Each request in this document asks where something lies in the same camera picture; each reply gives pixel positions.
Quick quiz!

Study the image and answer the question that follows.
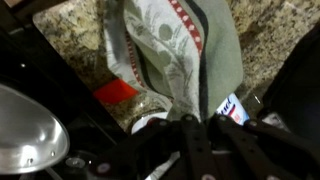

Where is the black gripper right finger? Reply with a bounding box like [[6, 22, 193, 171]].
[[208, 115, 320, 180]]

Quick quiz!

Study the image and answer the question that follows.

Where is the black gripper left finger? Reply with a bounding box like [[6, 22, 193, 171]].
[[89, 115, 217, 180]]

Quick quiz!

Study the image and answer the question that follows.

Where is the white disinfectant wipes canister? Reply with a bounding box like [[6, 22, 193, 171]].
[[131, 93, 250, 134]]

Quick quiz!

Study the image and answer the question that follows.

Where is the orange silicone spatula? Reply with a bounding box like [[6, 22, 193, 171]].
[[93, 79, 138, 104]]

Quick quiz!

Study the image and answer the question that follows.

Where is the black coffee machine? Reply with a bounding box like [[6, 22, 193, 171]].
[[257, 23, 320, 143]]

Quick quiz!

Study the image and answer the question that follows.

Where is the stainless steel frying pan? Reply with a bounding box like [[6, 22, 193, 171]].
[[0, 84, 70, 175]]

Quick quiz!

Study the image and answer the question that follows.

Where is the green patterned kitchen towel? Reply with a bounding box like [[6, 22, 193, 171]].
[[103, 0, 243, 120]]

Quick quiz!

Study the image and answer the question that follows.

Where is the black electric stove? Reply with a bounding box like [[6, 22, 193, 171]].
[[0, 2, 126, 180]]

